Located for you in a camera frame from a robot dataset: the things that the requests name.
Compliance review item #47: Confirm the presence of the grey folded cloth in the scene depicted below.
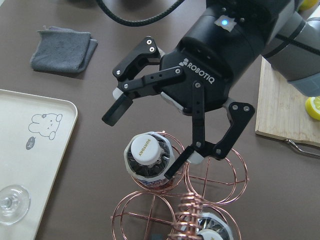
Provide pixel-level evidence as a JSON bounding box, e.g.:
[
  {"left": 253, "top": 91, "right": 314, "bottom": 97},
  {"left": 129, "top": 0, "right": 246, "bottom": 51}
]
[{"left": 30, "top": 26, "right": 98, "bottom": 74}]

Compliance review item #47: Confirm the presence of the lower whole lemon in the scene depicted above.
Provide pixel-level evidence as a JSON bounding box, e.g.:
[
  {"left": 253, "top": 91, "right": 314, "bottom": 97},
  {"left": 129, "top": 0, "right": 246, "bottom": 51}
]
[{"left": 298, "top": 0, "right": 319, "bottom": 11}]

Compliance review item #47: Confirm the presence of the tea bottle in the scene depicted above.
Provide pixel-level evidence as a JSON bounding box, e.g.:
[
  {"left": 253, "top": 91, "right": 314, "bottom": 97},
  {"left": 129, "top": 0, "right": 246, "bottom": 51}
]
[
  {"left": 123, "top": 131, "right": 175, "bottom": 189},
  {"left": 196, "top": 212, "right": 234, "bottom": 240}
]

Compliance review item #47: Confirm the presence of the wooden cutting board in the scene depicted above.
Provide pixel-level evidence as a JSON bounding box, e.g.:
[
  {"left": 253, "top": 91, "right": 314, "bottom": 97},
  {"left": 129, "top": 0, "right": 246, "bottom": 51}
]
[{"left": 255, "top": 59, "right": 320, "bottom": 159}]

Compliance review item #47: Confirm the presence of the cream rabbit tray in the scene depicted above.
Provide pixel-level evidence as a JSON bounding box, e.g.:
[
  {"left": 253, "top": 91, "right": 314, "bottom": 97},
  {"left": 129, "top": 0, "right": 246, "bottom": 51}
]
[{"left": 0, "top": 89, "right": 78, "bottom": 240}]

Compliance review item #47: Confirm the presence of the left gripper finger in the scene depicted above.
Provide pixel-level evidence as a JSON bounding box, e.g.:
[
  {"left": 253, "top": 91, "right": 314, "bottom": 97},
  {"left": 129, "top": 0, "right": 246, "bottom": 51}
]
[{"left": 164, "top": 81, "right": 255, "bottom": 179}]

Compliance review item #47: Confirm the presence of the copper wire bottle basket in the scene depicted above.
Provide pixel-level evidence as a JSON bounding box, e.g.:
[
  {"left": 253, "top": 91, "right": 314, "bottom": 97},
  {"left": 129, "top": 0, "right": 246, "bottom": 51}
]
[{"left": 111, "top": 131, "right": 249, "bottom": 240}]

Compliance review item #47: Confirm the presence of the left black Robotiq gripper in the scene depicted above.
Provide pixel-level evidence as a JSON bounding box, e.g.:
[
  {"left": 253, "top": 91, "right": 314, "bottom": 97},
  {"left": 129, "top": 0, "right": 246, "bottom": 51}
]
[{"left": 102, "top": 0, "right": 295, "bottom": 126}]

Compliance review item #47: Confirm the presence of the half lemon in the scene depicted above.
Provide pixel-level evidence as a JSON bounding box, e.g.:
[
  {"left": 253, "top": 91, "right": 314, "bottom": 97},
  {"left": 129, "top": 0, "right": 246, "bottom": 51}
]
[{"left": 305, "top": 96, "right": 320, "bottom": 121}]

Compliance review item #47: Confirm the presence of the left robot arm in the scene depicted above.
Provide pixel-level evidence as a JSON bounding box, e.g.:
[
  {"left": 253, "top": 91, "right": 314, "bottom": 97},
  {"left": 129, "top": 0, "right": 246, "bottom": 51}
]
[{"left": 102, "top": 0, "right": 320, "bottom": 179}]

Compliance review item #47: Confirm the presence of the clear wine glass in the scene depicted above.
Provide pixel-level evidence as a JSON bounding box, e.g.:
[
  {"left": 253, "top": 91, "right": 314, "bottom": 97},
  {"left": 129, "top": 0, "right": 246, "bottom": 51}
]
[{"left": 0, "top": 184, "right": 31, "bottom": 226}]

